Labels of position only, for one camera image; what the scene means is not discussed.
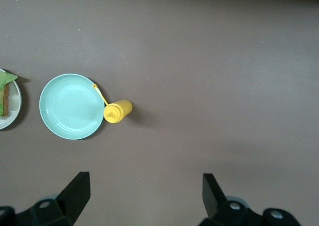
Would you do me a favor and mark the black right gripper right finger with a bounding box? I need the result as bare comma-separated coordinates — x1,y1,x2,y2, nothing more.
198,173,303,226

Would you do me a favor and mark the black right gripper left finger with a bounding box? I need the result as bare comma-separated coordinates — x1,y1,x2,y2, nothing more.
0,171,91,226

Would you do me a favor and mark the beige plate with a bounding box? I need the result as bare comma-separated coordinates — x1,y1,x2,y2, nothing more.
0,68,22,131

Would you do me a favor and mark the yellow mustard squeeze bottle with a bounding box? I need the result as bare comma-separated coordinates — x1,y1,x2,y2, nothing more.
92,84,133,124

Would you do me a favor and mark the green lettuce leaf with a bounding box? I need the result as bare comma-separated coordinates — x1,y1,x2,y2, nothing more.
0,70,19,113

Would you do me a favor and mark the mint green plate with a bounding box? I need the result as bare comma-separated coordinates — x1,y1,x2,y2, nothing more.
39,73,107,140

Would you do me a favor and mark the brown bread slice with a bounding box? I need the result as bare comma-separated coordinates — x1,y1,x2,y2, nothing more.
0,83,11,117

